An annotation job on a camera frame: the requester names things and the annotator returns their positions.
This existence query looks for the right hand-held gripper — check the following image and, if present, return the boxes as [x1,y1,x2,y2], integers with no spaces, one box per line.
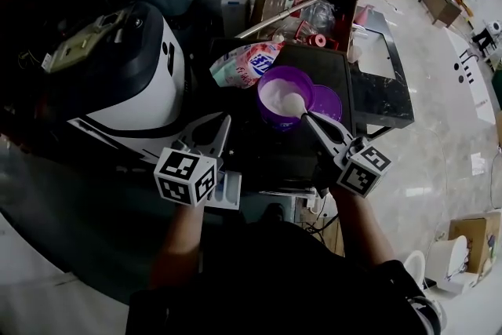
[301,112,393,199]

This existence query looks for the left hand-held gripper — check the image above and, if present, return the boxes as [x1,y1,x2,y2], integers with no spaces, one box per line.
[153,111,232,206]

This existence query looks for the white plastic spoon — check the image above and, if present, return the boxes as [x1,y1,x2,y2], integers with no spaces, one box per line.
[282,92,311,118]

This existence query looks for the purple powder container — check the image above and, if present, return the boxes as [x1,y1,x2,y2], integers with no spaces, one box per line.
[256,65,315,130]

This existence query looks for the white detergent drawer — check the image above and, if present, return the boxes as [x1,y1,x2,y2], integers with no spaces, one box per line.
[206,169,243,211]

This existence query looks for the white powder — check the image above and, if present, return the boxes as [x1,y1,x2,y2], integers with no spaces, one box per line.
[261,76,311,115]

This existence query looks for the person's right forearm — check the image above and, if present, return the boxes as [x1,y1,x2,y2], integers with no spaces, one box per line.
[329,186,395,271]

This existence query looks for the person's left forearm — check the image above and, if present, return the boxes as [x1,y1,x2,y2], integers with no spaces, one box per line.
[151,202,205,289]

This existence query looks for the floral detergent refill pouch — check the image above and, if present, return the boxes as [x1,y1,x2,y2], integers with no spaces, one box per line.
[209,41,286,90]

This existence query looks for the purple tub lid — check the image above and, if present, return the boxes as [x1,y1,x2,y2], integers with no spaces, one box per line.
[311,85,343,122]

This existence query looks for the white and black appliance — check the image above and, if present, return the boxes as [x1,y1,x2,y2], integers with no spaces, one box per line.
[66,2,189,166]

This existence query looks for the black marble sink counter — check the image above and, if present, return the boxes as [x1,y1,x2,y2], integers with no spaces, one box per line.
[348,9,416,138]

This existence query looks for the black washing machine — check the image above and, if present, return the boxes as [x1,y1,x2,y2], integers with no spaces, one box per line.
[207,37,358,193]

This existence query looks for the person's black shoe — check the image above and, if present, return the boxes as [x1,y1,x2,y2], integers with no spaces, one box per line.
[262,203,286,224]

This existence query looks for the red plastic spool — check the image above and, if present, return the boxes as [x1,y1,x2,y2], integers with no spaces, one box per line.
[305,33,340,50]

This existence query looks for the pink funnel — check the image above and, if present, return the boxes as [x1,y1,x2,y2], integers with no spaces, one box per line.
[352,4,373,27]

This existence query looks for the small white box appliance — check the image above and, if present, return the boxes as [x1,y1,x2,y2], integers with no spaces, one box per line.
[220,0,252,38]

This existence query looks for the metal rod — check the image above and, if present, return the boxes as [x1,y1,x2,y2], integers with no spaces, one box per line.
[234,0,329,39]

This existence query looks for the open cardboard box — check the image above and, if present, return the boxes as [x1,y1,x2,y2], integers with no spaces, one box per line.
[250,0,361,52]
[448,209,502,275]

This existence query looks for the beige plastic panel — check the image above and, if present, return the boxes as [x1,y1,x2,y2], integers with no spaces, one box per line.
[46,9,133,74]

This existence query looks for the white bathtub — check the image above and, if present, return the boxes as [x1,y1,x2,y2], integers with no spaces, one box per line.
[445,27,497,126]

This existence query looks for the wooden cabinet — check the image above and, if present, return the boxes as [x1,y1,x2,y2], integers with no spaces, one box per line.
[417,0,463,27]

